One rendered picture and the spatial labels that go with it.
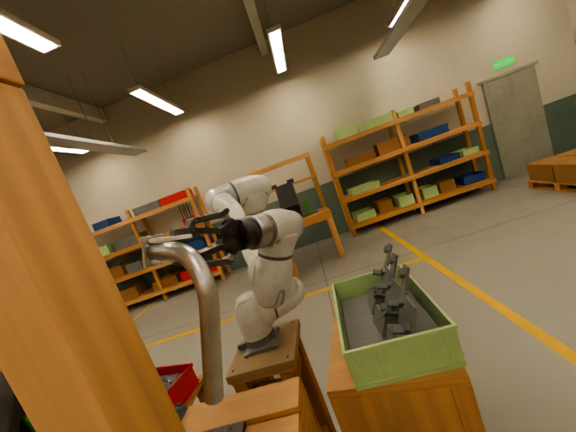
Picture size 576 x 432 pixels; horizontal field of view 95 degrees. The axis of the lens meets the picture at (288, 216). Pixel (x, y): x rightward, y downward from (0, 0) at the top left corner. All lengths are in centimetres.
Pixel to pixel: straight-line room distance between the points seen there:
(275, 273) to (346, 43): 633
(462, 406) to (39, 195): 131
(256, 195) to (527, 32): 749
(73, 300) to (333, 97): 623
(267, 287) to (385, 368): 62
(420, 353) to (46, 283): 109
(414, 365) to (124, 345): 100
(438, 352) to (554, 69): 760
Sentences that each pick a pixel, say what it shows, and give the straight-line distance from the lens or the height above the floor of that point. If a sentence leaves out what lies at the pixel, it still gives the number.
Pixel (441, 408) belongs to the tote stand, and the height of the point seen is 67.
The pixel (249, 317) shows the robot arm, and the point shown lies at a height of 107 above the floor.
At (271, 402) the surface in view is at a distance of 118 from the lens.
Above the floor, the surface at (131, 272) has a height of 87.
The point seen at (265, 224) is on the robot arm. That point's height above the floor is 155.
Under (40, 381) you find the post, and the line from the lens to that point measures 42.
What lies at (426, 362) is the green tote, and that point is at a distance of 121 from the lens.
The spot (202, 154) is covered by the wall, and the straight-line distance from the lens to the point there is 658.
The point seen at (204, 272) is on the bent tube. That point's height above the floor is 155.
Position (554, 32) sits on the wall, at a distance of 850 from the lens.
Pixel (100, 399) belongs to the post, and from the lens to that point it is 40.
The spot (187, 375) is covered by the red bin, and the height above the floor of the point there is 89.
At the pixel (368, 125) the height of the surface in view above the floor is 209.
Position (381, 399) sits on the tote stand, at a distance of 128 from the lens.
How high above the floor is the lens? 164
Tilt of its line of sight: 8 degrees down
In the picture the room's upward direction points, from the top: 20 degrees counter-clockwise
